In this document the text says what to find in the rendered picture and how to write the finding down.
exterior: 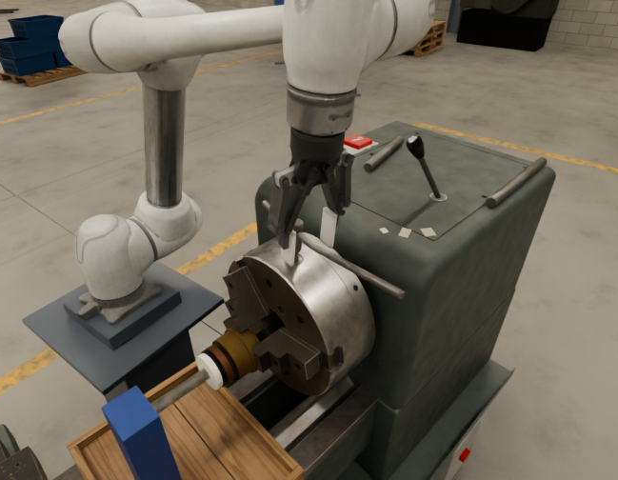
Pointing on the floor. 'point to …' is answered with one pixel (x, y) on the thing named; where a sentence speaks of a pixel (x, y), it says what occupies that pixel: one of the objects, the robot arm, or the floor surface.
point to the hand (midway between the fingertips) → (309, 240)
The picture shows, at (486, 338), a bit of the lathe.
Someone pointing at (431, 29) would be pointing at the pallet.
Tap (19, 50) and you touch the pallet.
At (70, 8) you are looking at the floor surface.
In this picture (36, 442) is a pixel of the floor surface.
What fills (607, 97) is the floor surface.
